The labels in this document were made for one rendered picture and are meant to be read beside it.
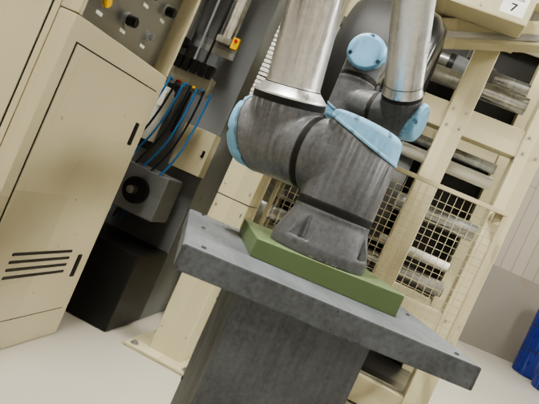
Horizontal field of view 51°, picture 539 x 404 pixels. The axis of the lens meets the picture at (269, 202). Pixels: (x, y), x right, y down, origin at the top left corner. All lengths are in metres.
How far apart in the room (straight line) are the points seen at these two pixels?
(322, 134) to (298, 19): 0.22
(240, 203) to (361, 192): 1.03
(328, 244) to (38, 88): 0.76
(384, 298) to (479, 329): 5.68
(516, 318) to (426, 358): 5.95
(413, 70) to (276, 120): 0.32
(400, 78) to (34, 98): 0.81
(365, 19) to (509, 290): 5.19
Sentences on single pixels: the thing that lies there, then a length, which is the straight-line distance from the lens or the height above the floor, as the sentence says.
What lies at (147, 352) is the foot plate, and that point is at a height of 0.01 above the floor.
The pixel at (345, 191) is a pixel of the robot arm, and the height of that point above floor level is 0.77.
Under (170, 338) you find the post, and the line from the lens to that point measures 2.13.
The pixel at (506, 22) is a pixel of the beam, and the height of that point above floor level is 1.64.
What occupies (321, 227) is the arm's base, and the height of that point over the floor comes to 0.69.
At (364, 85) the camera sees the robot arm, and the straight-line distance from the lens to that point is 1.36.
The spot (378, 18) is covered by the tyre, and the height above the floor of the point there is 1.33.
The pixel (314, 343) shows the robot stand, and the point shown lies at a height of 0.51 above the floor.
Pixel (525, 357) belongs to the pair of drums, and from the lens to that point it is 6.40.
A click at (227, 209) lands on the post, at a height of 0.58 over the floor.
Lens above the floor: 0.73
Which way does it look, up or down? 2 degrees down
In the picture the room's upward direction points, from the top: 24 degrees clockwise
